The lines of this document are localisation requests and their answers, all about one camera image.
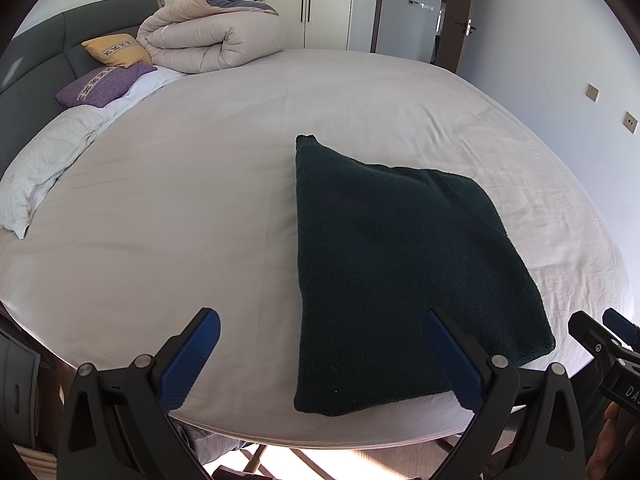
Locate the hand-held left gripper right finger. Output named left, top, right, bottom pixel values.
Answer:
left=424, top=308, right=587, bottom=480

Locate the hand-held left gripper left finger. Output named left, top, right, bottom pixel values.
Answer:
left=57, top=307, right=222, bottom=480

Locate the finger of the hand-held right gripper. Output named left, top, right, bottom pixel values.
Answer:
left=569, top=310, right=624, bottom=362
left=602, top=308, right=640, bottom=348

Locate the dark green knit sweater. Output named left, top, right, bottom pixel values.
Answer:
left=292, top=134, right=557, bottom=417

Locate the person's right hand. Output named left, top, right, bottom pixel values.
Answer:
left=586, top=404, right=640, bottom=480

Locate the grey cloth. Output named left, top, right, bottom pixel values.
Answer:
left=180, top=422, right=253, bottom=463

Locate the bed with white sheet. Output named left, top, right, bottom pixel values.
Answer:
left=0, top=49, right=636, bottom=452

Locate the grey bedside cabinet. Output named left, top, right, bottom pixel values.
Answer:
left=0, top=327, right=42, bottom=451

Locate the large white pillow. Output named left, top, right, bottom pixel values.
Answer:
left=0, top=105, right=123, bottom=241

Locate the small white pillow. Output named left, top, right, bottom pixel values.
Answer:
left=107, top=66, right=187, bottom=111

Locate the purple patterned pillow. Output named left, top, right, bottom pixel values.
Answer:
left=55, top=62, right=159, bottom=109

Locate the yellow patterned pillow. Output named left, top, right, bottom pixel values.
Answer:
left=81, top=33, right=154, bottom=69

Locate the folded beige duvet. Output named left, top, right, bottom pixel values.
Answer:
left=136, top=0, right=292, bottom=75

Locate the dark brown door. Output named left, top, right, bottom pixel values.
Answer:
left=439, top=0, right=479, bottom=77

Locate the grey padded headboard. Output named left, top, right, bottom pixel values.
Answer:
left=0, top=0, right=167, bottom=181

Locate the white wardrobe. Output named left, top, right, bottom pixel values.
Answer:
left=184, top=0, right=382, bottom=54

